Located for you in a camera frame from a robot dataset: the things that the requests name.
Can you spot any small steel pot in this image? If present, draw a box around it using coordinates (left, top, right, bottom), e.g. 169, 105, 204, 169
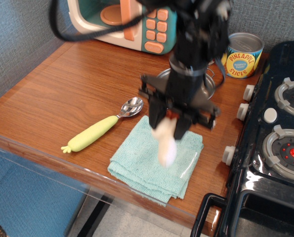
156, 68, 215, 100

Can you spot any pineapple slices can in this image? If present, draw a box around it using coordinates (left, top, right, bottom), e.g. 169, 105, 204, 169
221, 33, 264, 79

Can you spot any plush white brown mushroom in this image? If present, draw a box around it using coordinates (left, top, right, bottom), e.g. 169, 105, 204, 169
151, 110, 178, 168

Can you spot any light teal folded towel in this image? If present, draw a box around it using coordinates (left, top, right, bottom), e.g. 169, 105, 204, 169
108, 116, 204, 206

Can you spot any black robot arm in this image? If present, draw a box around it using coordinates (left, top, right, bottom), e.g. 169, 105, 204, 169
139, 0, 232, 140

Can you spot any spoon with green handle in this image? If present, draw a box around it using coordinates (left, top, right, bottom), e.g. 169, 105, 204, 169
61, 97, 144, 154

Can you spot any black toy stove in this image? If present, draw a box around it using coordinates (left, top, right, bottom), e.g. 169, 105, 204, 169
191, 41, 294, 237

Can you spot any toy teal microwave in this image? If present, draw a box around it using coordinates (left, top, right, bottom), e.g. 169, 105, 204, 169
68, 0, 177, 55

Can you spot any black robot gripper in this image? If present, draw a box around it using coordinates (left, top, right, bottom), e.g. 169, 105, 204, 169
139, 61, 220, 140

